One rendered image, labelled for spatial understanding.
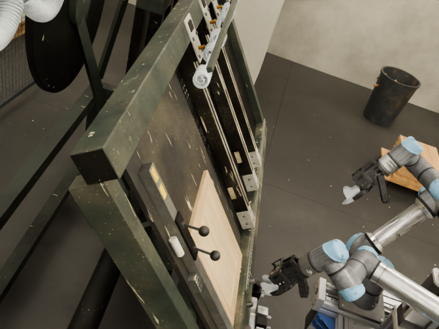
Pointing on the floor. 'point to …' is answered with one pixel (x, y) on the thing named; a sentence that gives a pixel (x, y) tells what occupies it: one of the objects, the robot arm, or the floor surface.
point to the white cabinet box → (256, 29)
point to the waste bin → (390, 95)
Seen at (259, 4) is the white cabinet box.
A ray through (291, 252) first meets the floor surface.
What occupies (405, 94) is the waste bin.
